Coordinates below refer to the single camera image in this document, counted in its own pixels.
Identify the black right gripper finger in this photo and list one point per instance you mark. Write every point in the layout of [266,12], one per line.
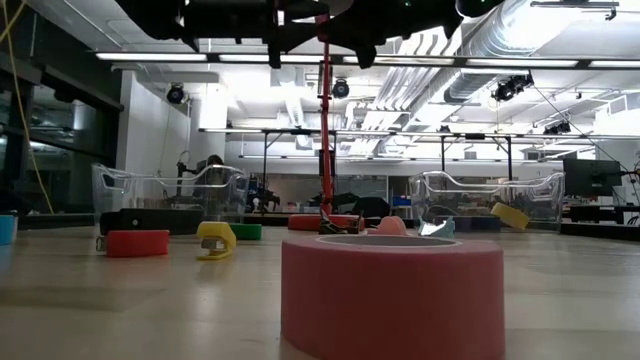
[366,56]

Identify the white binder clip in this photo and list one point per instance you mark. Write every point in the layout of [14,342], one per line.
[330,229]

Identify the grey staple remover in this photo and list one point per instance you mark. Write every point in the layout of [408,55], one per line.
[440,230]

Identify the dark blue tape roll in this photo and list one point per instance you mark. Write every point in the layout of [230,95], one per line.
[472,224]

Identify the black stapler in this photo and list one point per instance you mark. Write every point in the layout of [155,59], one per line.
[150,220]

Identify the yellow tape roll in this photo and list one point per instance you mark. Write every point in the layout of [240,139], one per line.
[510,216]

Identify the light blue tape roll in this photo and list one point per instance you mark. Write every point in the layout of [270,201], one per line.
[7,230]

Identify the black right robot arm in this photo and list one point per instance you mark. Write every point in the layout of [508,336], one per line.
[477,7]

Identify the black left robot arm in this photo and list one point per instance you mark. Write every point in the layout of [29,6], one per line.
[150,15]

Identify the pink tape roll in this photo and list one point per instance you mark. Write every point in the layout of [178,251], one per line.
[390,300]

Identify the black ceiling spotlight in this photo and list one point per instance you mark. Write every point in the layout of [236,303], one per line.
[341,88]
[175,94]
[510,87]

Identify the ceiling light strip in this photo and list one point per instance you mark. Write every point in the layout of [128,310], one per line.
[150,57]

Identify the red desk lamp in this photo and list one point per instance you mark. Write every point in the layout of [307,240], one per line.
[326,150]

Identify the person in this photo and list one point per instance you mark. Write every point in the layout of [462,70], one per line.
[215,161]

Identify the clear plastic bin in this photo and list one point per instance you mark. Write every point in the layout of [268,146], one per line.
[150,192]
[450,197]

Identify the black computer monitor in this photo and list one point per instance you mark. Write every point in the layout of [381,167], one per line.
[592,177]

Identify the black desk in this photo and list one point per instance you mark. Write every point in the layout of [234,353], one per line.
[600,212]

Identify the silver air duct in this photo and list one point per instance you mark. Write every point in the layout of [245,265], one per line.
[500,45]

